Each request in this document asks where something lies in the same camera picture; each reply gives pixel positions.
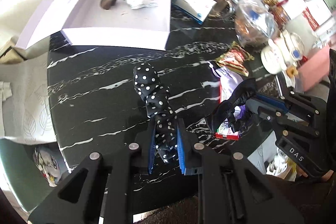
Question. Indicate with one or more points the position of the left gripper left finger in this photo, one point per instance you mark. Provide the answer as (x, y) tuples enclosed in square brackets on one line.
[(137, 157)]

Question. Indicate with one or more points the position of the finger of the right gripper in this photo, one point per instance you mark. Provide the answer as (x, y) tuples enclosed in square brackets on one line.
[(280, 122), (294, 103)]

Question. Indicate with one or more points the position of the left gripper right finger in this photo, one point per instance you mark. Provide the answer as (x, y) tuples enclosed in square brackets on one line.
[(223, 190)]

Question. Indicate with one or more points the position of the black hair scrunchie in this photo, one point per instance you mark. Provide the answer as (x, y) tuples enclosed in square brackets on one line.
[(225, 110)]

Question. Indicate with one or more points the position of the red white spicy snack packet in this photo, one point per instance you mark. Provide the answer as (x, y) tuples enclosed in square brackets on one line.
[(225, 131)]

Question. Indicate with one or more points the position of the black polka dot scrunchie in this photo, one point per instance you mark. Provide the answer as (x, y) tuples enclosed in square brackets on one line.
[(155, 95)]

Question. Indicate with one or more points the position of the lavender drawstring pouch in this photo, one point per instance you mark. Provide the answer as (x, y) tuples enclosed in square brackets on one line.
[(229, 81)]

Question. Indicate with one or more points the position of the right hand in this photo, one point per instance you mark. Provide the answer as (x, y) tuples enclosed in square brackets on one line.
[(325, 177)]

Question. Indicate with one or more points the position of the yellow pastry on tissue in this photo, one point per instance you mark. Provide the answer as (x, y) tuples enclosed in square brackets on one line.
[(290, 74)]

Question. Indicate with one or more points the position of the pink paper bag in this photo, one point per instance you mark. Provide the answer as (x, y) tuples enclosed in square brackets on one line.
[(315, 69)]

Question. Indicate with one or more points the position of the white cartoon dog cup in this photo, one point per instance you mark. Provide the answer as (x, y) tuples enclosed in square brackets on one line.
[(282, 52)]

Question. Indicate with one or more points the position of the clear plastic bag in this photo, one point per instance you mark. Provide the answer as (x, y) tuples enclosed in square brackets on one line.
[(254, 24)]

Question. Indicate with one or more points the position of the white blue medicine box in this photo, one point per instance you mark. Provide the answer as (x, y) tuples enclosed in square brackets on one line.
[(196, 9)]

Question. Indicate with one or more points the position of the white open gift box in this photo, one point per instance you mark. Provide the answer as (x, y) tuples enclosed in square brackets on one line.
[(86, 23)]

